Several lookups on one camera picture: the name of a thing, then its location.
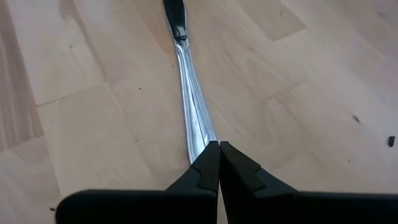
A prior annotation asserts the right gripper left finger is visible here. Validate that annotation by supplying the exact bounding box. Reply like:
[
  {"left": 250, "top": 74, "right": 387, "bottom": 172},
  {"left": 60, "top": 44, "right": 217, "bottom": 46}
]
[{"left": 55, "top": 140, "right": 221, "bottom": 224}]

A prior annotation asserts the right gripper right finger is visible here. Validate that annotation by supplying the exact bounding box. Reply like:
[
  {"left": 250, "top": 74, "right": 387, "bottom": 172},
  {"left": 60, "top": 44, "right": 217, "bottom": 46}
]
[{"left": 219, "top": 140, "right": 398, "bottom": 224}]

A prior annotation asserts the silver table knife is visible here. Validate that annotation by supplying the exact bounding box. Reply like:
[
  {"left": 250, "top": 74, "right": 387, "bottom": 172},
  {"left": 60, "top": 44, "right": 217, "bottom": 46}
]
[{"left": 162, "top": 0, "right": 218, "bottom": 165}]

